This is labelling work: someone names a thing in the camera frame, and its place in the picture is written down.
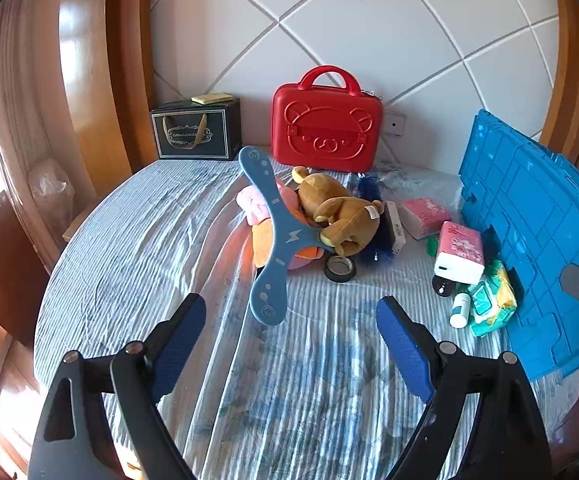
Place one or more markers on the black tape roll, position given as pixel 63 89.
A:
pixel 330 270

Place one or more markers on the green yellow wet wipes pack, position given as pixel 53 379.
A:
pixel 489 305

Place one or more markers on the small tan box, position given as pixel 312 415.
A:
pixel 212 98

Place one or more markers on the white padded headboard panel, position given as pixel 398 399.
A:
pixel 369 35

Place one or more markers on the orange plush toy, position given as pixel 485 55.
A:
pixel 264 245

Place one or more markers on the pink floral tissue pack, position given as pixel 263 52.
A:
pixel 422 215
pixel 462 247

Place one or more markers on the long white carton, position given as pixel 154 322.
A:
pixel 397 227

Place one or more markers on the dark round bottle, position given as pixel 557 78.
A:
pixel 442 287

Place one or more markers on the black gift box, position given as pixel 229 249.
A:
pixel 194 130

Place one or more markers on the red bear suitcase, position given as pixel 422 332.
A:
pixel 327 130

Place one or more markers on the brown teddy bear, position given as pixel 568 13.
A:
pixel 334 205

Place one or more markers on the blue feather duster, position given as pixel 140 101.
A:
pixel 369 187

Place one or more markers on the wooden headboard frame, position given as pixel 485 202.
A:
pixel 94 60

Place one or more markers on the blue boomerang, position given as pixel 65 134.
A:
pixel 279 240

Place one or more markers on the white pill bottle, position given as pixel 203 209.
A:
pixel 459 310

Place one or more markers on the blue plastic crate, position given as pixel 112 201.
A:
pixel 529 220

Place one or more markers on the pink plush toy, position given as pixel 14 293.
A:
pixel 254 202

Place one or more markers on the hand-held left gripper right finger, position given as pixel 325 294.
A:
pixel 404 350

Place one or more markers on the small green plastic item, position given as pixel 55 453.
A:
pixel 433 246

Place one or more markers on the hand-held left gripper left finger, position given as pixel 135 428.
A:
pixel 179 345

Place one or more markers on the clear crumpled plastic bag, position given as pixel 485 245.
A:
pixel 419 180

